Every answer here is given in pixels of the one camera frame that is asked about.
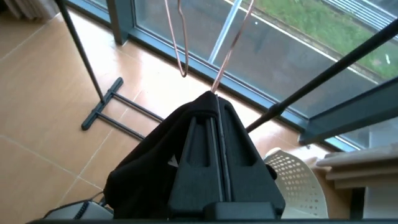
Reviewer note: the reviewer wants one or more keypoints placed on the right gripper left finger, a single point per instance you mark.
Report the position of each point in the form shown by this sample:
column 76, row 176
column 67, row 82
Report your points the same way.
column 199, row 186

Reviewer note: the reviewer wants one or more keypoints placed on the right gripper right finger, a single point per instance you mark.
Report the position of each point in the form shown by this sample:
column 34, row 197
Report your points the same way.
column 248, row 186

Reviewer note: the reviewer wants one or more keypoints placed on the black garment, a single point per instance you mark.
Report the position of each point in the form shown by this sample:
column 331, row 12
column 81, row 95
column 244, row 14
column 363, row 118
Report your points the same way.
column 140, row 180

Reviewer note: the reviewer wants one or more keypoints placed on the pink clothes hanger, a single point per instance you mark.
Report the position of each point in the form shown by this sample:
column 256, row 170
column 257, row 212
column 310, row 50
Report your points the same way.
column 231, row 49
column 184, row 74

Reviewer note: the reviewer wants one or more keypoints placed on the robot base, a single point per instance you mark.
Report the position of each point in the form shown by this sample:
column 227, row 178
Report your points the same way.
column 68, row 213

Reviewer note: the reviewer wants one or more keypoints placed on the white laundry basket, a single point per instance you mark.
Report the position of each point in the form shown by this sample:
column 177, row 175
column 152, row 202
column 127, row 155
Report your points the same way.
column 298, row 186

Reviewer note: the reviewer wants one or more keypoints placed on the black clothes rack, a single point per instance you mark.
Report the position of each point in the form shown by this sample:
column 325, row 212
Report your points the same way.
column 326, row 73

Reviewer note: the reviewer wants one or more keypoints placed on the beige curtain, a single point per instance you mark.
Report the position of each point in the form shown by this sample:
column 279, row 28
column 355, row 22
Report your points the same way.
column 31, row 7
column 357, row 168

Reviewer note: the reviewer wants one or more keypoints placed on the window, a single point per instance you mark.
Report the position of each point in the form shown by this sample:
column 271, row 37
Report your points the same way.
column 280, row 62

